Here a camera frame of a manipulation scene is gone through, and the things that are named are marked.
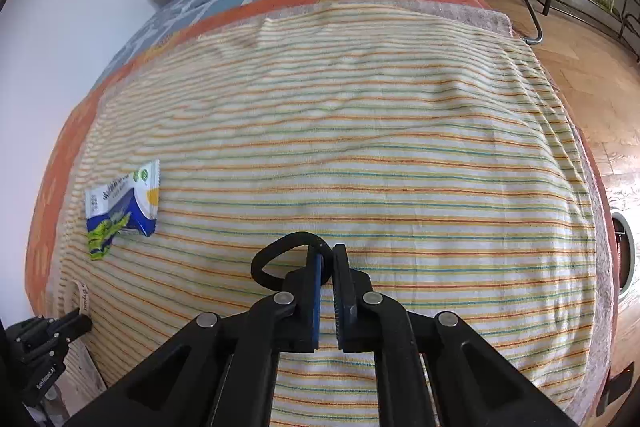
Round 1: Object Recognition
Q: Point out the striped yellow towel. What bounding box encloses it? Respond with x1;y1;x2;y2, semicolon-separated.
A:
47;2;601;418

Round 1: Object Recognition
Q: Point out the black ring band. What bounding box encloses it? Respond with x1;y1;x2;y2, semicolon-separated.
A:
250;232;333;293

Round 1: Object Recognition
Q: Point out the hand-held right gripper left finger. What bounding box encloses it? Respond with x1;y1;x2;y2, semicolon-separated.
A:
65;244;331;427

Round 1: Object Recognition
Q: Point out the white round appliance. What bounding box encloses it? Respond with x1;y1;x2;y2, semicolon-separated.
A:
607;209;637;295

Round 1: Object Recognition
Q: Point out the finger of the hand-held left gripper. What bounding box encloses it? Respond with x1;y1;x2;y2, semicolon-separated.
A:
14;312;93;358

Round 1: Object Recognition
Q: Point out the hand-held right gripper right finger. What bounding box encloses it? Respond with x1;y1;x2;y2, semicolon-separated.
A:
332;244;581;427

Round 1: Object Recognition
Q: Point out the white wristband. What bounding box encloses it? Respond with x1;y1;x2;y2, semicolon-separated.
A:
72;279;95;315

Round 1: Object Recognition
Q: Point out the blue green snack packet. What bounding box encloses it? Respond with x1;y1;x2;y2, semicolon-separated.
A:
84;159;161;260

